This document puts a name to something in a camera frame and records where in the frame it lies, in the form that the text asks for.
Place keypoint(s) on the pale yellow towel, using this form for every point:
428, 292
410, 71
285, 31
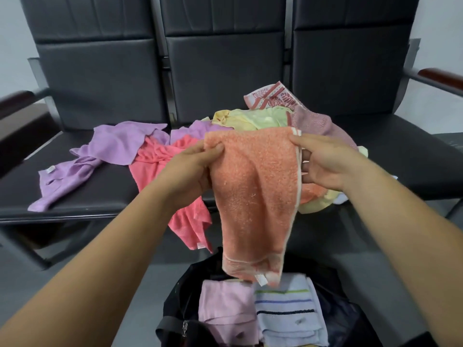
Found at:
231, 119
318, 206

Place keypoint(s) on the person's right middle finger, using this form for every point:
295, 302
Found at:
309, 167

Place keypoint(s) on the person's left forearm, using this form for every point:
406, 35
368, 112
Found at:
90, 278

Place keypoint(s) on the person's left hand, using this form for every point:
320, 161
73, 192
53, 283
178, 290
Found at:
184, 173

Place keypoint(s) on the mauve pink towel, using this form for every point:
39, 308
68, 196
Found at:
318, 122

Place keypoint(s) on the person's left thumb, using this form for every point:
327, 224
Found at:
214, 148

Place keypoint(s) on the black bag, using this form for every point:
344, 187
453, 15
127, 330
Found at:
347, 321

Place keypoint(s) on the coral pink towel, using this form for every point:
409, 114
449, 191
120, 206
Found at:
155, 158

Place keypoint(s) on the orange terry towel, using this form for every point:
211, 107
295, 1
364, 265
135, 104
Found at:
253, 198

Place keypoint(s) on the person's right forearm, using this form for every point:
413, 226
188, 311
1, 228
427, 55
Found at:
408, 249

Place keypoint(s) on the person's right hand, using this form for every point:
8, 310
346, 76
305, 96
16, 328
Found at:
332, 162

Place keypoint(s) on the folded white striped towel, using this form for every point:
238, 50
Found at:
289, 310

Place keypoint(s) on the folded light pink towel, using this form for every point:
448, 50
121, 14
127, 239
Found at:
226, 303

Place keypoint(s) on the small white cloth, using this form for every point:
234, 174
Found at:
342, 199

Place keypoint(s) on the brown wooden armrest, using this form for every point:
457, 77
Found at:
443, 78
14, 102

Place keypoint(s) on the black three-seat bench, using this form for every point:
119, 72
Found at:
224, 61

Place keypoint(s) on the person's right thumb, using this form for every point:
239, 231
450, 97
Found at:
302, 140

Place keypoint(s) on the light green towel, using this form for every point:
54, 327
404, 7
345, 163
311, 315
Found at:
271, 118

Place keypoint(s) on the red leaf patterned towel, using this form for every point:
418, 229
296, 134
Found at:
269, 95

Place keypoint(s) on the purple towel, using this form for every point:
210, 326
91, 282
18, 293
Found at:
108, 144
195, 130

